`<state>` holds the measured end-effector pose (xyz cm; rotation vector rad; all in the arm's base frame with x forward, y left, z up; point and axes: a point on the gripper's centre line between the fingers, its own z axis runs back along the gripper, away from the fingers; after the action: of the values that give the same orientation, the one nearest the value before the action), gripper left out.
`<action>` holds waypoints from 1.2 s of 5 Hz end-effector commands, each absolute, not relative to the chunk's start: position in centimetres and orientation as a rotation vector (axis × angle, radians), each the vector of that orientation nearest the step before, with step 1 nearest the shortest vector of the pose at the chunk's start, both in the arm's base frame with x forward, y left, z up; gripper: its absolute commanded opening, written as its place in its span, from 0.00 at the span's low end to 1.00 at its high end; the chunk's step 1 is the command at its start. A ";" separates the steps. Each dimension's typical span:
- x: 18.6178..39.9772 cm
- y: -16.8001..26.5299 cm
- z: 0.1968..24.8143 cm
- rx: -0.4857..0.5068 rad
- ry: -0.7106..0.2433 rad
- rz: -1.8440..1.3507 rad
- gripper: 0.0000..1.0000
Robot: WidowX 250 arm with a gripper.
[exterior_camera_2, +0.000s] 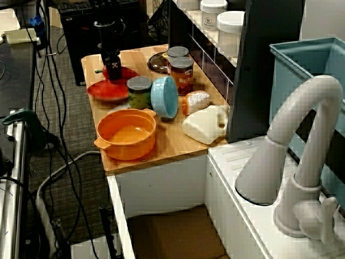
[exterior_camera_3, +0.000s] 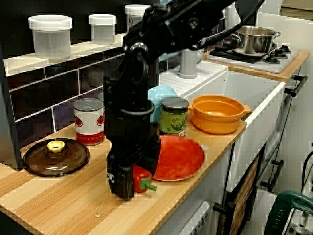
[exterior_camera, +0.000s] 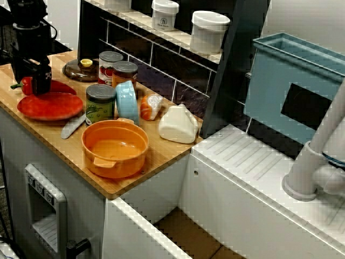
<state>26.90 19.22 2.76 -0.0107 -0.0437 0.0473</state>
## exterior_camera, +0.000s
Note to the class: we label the cream plastic jug bottle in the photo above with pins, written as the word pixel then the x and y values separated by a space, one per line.
pixel 178 126

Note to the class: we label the tomato print toy can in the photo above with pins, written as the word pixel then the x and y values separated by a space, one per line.
pixel 106 70

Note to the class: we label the black tile backsplash shelf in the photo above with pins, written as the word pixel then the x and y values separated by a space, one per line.
pixel 161 56

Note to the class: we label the red toy bell pepper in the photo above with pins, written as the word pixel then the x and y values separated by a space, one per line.
pixel 62 87

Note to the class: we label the brown cardboard sheet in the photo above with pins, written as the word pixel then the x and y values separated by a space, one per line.
pixel 188 234

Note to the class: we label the green pea can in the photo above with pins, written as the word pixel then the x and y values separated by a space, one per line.
pixel 99 108

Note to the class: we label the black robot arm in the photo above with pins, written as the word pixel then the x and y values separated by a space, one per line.
pixel 27 13

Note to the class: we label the dark grey cabinet post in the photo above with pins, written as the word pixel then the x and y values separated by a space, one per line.
pixel 231 81

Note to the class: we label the red round plate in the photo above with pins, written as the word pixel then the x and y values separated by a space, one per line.
pixel 51 106

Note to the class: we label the white lidded plastic jar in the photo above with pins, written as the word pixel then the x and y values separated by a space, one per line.
pixel 207 35

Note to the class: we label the wooden countertop board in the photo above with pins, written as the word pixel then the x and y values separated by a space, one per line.
pixel 167 153

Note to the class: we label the white toy kitchen cabinet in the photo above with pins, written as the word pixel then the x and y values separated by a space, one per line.
pixel 81 215

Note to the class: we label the light blue plastic bowl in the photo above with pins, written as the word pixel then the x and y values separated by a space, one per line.
pixel 126 103

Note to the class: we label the brown transparent pot lid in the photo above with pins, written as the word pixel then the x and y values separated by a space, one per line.
pixel 78 71

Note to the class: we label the grey toy faucet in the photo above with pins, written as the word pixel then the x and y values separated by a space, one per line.
pixel 302 175

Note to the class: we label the orange white salmon sushi toy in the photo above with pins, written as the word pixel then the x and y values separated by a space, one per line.
pixel 151 108

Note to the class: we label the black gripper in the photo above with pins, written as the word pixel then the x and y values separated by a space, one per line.
pixel 31 43

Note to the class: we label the orange beans toy can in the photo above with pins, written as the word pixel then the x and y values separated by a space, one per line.
pixel 125 75

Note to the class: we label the grey toy dispenser panel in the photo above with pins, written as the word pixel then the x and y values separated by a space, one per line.
pixel 60 210

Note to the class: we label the small white lidded jar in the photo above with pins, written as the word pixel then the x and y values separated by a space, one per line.
pixel 165 17

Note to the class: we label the teal plastic bin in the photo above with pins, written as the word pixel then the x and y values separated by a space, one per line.
pixel 269 89

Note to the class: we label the orange plastic toy pot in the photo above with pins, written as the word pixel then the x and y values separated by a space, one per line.
pixel 116 164

